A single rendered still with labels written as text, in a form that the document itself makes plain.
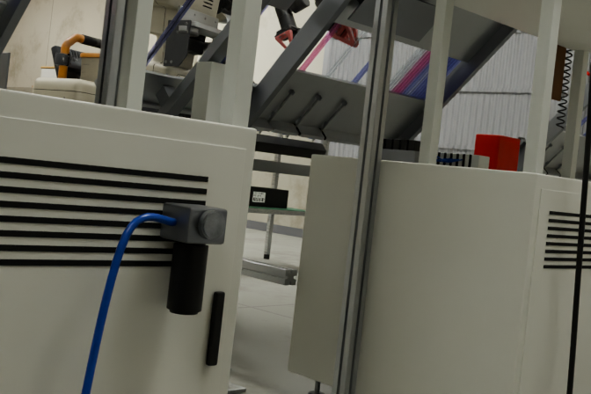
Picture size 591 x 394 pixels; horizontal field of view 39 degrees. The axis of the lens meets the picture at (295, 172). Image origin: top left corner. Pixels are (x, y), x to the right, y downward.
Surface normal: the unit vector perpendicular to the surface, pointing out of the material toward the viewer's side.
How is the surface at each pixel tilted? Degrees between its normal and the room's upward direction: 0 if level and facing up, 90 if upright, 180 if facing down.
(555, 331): 90
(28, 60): 90
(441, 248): 90
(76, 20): 90
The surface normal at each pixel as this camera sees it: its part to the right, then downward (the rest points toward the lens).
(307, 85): 0.41, 0.75
